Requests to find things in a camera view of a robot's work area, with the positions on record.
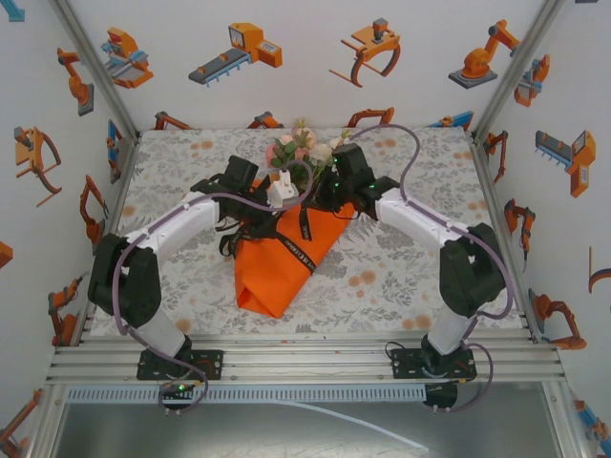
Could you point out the black ribbon with gold print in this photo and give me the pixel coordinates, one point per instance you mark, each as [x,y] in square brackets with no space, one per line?
[296,255]

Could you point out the orange wrapping paper sheet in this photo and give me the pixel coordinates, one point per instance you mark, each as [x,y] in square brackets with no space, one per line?
[267,281]

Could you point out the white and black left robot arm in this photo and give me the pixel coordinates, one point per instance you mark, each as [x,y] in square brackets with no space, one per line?
[124,281]

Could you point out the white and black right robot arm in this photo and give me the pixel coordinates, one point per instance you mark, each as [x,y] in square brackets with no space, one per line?
[470,272]

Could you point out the grey floral tablecloth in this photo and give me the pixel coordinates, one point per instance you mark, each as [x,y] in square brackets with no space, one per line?
[382,286]

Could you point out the small black controller board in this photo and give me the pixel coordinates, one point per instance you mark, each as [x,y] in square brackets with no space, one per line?
[179,389]
[441,393]

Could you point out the grey metal base panel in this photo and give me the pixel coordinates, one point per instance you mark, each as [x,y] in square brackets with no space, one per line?
[191,434]

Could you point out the thin white plastic tube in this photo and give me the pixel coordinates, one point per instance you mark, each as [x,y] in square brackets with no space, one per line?
[424,448]

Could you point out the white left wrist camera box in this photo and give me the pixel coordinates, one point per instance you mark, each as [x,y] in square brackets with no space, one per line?
[281,193]

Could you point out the aluminium side rail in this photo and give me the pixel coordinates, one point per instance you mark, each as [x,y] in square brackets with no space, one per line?
[483,167]
[112,219]

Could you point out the aluminium frame rail with slots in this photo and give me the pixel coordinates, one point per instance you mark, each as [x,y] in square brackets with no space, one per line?
[305,367]

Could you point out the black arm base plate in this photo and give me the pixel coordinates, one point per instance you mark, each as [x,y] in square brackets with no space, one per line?
[210,365]
[406,365]

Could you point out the aluminium corner post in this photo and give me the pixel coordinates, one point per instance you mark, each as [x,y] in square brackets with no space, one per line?
[90,62]
[515,62]

